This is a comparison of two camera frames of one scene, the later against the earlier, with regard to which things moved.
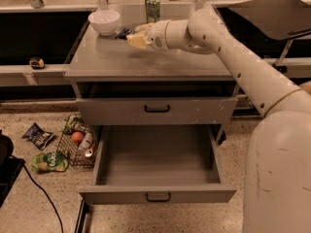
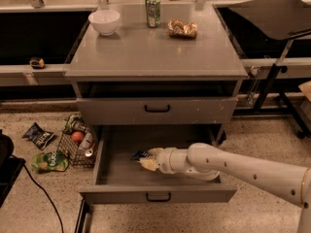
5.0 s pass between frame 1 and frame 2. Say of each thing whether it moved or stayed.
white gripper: moved
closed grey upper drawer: stayed
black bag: stayed
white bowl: stayed
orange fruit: stayed
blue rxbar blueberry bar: moved
